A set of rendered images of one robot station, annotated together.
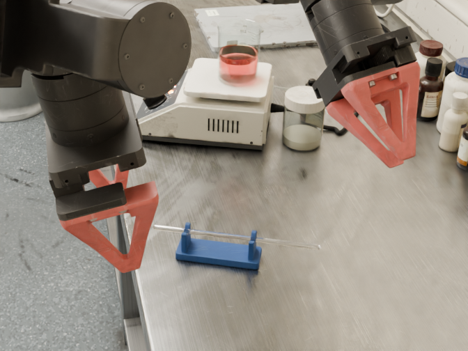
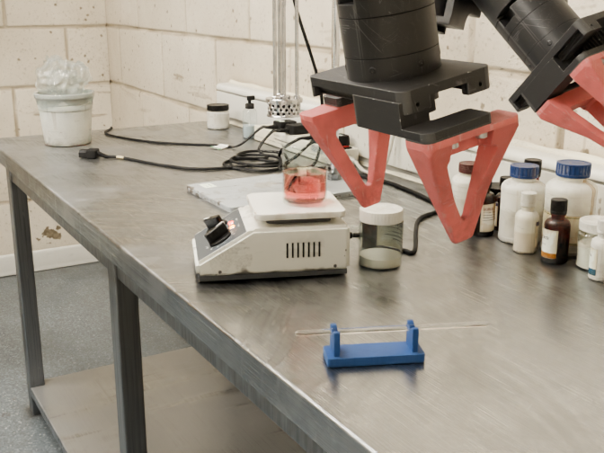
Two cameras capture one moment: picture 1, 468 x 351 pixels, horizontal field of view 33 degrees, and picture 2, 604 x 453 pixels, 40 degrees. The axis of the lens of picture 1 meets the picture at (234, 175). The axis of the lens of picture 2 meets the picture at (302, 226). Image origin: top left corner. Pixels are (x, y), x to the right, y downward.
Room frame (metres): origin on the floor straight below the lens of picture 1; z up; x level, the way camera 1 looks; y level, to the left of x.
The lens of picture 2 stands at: (0.03, 0.30, 1.11)
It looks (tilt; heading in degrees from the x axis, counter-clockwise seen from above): 16 degrees down; 344
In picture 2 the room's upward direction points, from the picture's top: straight up
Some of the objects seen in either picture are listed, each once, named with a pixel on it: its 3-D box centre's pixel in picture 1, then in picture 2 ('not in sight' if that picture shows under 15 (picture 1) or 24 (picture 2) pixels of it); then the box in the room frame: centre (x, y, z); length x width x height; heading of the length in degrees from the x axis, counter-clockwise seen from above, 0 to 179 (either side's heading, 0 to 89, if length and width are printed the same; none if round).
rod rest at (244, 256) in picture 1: (219, 244); (373, 341); (0.75, 0.02, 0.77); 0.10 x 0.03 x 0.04; 82
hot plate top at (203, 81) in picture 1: (228, 79); (294, 204); (1.07, 0.01, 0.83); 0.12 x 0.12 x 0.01; 84
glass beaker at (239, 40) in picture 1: (240, 54); (306, 173); (1.07, 0.00, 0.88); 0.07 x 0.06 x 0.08; 62
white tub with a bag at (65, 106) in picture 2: not in sight; (65, 99); (2.12, 0.30, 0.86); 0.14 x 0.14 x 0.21
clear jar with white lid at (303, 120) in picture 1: (303, 118); (380, 236); (1.04, -0.10, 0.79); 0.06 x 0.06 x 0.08
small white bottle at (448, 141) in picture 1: (455, 121); (527, 222); (1.04, -0.32, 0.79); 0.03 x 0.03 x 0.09
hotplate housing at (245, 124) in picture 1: (211, 104); (275, 236); (1.07, 0.04, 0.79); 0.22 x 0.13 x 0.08; 84
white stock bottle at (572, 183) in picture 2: not in sight; (570, 207); (1.02, -0.38, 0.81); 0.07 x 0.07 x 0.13
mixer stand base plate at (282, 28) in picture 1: (276, 24); (279, 188); (1.49, -0.07, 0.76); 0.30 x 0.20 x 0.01; 104
